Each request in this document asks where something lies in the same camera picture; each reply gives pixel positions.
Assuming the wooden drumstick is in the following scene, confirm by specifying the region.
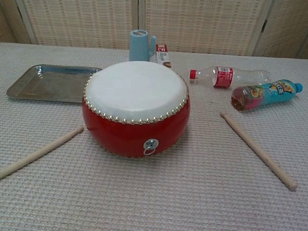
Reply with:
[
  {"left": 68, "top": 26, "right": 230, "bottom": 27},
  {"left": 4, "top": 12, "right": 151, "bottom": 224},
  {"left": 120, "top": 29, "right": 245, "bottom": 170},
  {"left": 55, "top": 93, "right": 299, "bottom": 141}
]
[
  {"left": 0, "top": 121, "right": 85, "bottom": 195},
  {"left": 216, "top": 111, "right": 302, "bottom": 192}
]

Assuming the red drum with white skin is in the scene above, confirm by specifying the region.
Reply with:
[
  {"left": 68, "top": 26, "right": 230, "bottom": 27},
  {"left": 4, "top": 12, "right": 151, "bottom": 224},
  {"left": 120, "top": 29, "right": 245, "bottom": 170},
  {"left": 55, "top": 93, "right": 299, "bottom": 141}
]
[{"left": 78, "top": 58, "right": 194, "bottom": 162}]

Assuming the rectangular metal tray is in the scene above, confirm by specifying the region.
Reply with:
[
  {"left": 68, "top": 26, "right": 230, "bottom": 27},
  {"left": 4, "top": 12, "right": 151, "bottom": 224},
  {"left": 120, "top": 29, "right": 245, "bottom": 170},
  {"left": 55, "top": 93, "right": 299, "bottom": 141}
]
[{"left": 5, "top": 62, "right": 103, "bottom": 105}]

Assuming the red and white carton box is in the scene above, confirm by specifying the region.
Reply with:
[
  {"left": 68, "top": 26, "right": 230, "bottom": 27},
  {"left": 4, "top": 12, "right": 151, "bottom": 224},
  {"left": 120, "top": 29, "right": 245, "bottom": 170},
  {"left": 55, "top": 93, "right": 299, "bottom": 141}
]
[{"left": 150, "top": 43, "right": 174, "bottom": 70}]

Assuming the light blue plastic cup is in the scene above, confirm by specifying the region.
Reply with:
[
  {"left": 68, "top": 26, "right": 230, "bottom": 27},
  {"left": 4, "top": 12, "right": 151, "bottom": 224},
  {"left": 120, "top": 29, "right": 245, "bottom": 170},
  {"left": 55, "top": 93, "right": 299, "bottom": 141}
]
[{"left": 127, "top": 29, "right": 158, "bottom": 64}]

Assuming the grey woven table cloth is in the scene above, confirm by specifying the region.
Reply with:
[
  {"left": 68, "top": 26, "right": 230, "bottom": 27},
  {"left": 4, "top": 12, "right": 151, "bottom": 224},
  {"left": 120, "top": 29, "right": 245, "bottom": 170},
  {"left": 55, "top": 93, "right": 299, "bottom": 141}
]
[{"left": 0, "top": 40, "right": 308, "bottom": 231}]

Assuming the clear bottle with red label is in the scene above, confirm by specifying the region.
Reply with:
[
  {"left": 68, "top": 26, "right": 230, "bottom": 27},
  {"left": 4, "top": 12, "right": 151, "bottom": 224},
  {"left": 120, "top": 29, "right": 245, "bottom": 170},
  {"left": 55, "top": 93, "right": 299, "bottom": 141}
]
[{"left": 189, "top": 64, "right": 272, "bottom": 92}]

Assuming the woven folding screen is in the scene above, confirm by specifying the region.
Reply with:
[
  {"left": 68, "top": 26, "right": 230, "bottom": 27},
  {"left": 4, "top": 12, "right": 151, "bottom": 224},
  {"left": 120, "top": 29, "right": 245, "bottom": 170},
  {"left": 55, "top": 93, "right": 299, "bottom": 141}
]
[{"left": 0, "top": 0, "right": 308, "bottom": 62}]

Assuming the blue labelled drink bottle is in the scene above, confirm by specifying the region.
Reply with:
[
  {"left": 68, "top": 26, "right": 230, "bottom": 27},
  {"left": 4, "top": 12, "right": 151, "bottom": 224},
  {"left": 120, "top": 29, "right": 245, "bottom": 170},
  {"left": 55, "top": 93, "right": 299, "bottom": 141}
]
[{"left": 230, "top": 76, "right": 304, "bottom": 116}]

